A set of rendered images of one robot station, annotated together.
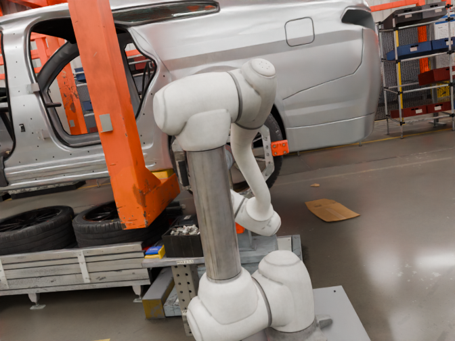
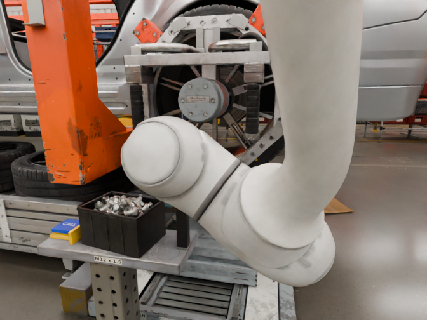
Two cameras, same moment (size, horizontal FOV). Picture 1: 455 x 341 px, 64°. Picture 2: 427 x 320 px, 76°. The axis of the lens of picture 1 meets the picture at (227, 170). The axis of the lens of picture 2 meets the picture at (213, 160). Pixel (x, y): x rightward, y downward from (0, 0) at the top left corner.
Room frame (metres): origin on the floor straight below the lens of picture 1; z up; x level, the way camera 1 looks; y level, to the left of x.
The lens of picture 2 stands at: (1.00, -0.02, 0.88)
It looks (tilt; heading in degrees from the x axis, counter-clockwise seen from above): 14 degrees down; 1
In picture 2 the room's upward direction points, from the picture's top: straight up
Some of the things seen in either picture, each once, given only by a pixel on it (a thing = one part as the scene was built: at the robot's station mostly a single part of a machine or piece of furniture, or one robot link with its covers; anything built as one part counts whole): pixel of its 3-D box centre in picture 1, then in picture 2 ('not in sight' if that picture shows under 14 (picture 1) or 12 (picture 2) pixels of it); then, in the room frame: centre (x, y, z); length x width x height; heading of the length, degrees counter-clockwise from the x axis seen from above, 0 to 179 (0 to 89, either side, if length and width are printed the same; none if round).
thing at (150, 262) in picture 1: (187, 254); (120, 243); (1.72, 0.27, 0.44); 0.43 x 0.17 x 0.03; 79
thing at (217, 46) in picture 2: not in sight; (233, 38); (1.88, -0.06, 1.03); 0.19 x 0.18 x 0.11; 169
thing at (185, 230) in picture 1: (187, 239); (123, 219); (1.72, 0.25, 0.51); 0.20 x 0.14 x 0.13; 70
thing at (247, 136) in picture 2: not in sight; (252, 110); (1.75, -0.11, 0.83); 0.04 x 0.04 x 0.16
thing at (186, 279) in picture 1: (189, 294); (117, 304); (1.73, 0.30, 0.21); 0.10 x 0.10 x 0.42; 79
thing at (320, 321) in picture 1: (297, 323); not in sight; (1.05, -0.14, 0.43); 0.22 x 0.18 x 0.06; 93
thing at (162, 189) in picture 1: (154, 181); (118, 127); (2.42, 0.50, 0.69); 0.52 x 0.17 x 0.35; 169
